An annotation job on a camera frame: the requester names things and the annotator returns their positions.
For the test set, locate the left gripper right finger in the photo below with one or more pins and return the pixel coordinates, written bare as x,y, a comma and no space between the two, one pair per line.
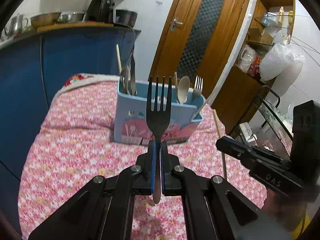
212,207

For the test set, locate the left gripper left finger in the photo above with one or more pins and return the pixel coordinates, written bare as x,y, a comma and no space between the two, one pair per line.
102,208

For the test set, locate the blue plastic utensil box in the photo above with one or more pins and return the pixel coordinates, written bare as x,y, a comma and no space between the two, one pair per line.
130,125

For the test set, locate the silver metal fork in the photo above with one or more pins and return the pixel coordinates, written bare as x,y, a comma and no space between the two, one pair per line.
157,121

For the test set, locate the pale plastic fork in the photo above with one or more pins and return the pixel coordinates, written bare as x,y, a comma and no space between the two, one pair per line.
198,87

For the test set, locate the silver metal spoon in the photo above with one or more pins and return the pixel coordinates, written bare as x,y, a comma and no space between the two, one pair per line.
131,76

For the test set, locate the beige plastic spoon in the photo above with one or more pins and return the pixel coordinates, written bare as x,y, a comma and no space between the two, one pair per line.
183,88

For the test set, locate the blue kitchen cabinet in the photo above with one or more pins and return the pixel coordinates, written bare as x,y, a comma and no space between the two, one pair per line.
33,69

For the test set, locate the right hand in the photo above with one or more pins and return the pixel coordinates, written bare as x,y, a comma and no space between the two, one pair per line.
288,212

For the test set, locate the pink floral cloth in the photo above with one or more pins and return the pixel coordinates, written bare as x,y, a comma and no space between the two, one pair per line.
75,143

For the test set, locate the white plastic bag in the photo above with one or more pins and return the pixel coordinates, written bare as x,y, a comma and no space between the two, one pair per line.
284,60

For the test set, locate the wooden corner shelf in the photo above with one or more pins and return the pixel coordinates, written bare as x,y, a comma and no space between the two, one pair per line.
233,102

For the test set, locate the brown wooden door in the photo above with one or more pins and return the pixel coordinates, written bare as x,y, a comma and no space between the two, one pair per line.
197,40

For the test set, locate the wooden cutting board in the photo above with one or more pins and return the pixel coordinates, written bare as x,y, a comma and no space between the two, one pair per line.
72,25

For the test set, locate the black rice cooker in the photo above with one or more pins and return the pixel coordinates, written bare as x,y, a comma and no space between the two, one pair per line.
126,17

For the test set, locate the large metal bowl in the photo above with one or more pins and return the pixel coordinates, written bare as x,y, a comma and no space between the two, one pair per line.
45,19

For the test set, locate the black air fryer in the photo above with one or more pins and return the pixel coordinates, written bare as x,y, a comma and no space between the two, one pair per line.
100,11

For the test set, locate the steel kettle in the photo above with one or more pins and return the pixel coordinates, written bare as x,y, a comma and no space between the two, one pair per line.
17,24

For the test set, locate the black wire rack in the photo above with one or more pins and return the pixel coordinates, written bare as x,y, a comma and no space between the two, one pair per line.
275,132

